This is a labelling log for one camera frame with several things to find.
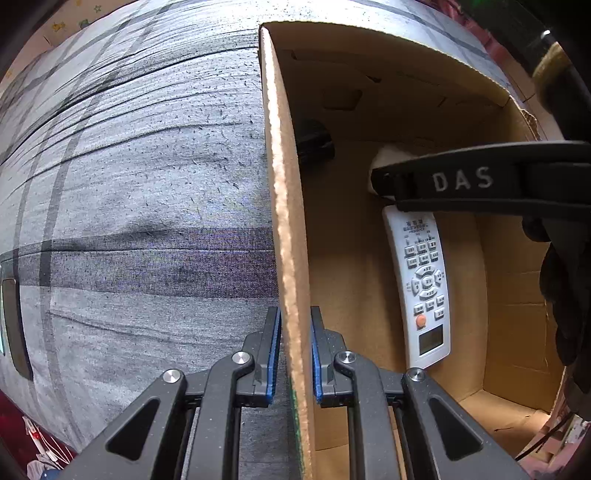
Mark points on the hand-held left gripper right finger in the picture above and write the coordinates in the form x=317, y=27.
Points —
x=316, y=360

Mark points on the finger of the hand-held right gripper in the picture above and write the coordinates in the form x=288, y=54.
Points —
x=395, y=182

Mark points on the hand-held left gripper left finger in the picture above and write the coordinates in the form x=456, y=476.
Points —
x=272, y=360

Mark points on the white wall charger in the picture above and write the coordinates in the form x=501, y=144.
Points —
x=390, y=157

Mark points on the cardboard box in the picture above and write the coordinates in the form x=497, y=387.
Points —
x=341, y=230

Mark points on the black wall charger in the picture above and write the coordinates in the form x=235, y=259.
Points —
x=316, y=141

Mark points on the white remote control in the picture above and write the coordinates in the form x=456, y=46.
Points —
x=420, y=286

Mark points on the person's right hand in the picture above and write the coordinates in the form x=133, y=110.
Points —
x=568, y=300

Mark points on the grey plaid bed sheet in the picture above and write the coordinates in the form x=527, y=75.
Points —
x=138, y=184

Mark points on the black phone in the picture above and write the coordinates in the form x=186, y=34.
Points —
x=16, y=332

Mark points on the dark red cloth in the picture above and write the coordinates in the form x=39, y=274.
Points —
x=9, y=424

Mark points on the mint green phone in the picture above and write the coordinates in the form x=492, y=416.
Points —
x=1, y=323

